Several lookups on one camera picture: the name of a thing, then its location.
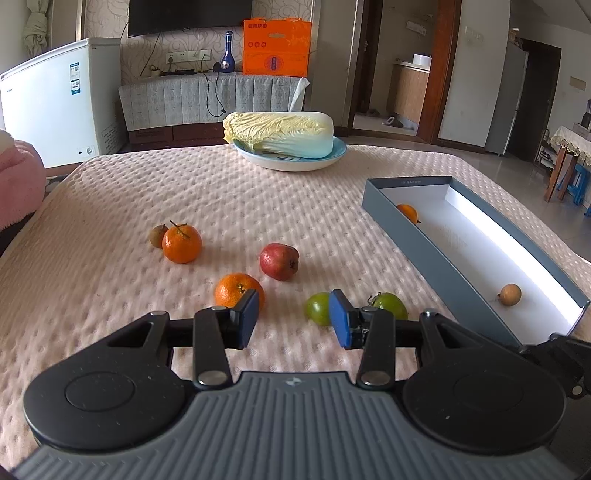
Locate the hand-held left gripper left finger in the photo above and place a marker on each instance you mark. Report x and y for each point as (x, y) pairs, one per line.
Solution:
(249, 318)

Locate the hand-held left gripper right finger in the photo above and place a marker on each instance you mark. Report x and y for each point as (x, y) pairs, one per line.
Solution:
(339, 318)

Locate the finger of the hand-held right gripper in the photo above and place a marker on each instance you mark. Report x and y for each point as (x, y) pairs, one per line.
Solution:
(570, 360)

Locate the round orange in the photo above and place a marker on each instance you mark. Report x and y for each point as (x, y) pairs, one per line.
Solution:
(233, 290)

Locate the green fruit with stem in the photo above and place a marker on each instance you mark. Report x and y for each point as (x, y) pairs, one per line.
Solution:
(392, 304)

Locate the grey cardboard box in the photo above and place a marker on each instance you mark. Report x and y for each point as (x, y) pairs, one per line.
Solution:
(415, 258)

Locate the red pomegranate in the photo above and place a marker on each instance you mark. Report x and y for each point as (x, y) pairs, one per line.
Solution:
(278, 261)

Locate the brown longan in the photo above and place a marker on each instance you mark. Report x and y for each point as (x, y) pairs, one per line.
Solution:
(509, 293)

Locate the mandarin with stem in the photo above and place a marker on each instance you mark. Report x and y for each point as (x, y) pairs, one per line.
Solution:
(182, 244)

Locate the small brown fruit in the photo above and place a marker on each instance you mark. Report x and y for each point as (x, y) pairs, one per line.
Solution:
(157, 236)

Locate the small orange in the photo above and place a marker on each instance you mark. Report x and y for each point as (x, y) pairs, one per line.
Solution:
(409, 213)

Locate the light blue plate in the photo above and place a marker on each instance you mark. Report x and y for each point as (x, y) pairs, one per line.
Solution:
(295, 165)

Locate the blue plastic stool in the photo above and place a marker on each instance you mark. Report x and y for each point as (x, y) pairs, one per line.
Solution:
(577, 182)

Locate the pink quilted blanket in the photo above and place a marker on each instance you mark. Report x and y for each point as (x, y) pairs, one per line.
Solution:
(115, 194)

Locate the napa cabbage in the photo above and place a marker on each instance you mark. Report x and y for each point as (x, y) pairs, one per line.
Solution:
(286, 134)

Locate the dark wooden tv cabinet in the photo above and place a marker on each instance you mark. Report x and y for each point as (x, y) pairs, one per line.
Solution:
(175, 134)

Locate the pair of slippers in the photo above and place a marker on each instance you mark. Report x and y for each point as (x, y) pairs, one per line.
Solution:
(393, 122)

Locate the metal shoe rack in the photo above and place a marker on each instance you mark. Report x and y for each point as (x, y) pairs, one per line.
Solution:
(544, 150)

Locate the table with lace cloth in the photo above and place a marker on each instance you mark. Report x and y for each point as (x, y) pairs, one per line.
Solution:
(575, 141)

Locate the white rolled sheet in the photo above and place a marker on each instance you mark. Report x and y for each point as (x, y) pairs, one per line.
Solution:
(298, 94)

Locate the grey checked cabinet cover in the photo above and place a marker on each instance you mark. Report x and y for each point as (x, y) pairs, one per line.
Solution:
(184, 99)

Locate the wooden kitchen cabinet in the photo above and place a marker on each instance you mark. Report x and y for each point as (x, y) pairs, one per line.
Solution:
(410, 94)

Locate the black set-top box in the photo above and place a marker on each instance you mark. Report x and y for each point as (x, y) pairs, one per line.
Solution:
(178, 72)

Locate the blue glass bottle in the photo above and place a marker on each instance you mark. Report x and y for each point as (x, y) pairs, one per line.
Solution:
(226, 60)

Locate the grey refrigerator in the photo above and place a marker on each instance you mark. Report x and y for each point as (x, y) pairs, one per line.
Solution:
(505, 101)

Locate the pink fluffy cloth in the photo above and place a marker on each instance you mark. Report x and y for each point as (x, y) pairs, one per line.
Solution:
(18, 184)

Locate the white pot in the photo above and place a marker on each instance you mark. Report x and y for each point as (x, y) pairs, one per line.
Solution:
(422, 62)

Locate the orange gift carton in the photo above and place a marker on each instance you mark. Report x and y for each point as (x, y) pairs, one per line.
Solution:
(277, 48)

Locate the white chest freezer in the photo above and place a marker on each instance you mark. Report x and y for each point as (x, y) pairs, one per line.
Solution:
(51, 106)

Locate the black television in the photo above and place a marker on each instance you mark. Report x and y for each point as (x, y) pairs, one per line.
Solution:
(189, 16)

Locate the pale green curtain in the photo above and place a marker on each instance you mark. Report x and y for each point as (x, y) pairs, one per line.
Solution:
(36, 27)

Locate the brown wooden door frame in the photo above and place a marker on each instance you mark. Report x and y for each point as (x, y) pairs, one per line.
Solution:
(438, 69)

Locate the white wall sockets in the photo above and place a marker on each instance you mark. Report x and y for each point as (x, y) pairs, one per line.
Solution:
(189, 56)

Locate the yellow wall box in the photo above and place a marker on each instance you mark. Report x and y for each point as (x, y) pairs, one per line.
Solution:
(577, 83)

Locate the white wall switch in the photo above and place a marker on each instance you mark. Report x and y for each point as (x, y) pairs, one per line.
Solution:
(472, 36)

